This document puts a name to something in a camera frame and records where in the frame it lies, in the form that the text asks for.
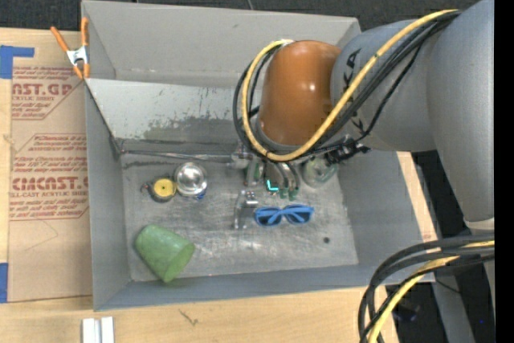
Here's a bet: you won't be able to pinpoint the grey metal bin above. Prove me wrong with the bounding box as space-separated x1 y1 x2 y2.
80 0 437 312

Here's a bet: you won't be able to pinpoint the brown cardboard board, red print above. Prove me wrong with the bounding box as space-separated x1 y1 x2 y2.
0 27 94 304

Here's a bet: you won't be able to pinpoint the green cup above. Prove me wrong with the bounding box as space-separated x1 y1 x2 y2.
133 223 197 284

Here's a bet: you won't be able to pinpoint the black cylinder on white bracket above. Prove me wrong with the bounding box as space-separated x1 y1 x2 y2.
301 138 371 189

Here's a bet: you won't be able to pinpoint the blue sunglasses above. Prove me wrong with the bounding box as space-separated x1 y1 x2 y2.
253 204 316 227

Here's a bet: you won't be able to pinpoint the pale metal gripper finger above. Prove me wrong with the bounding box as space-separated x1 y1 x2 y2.
233 190 260 231
230 149 261 187

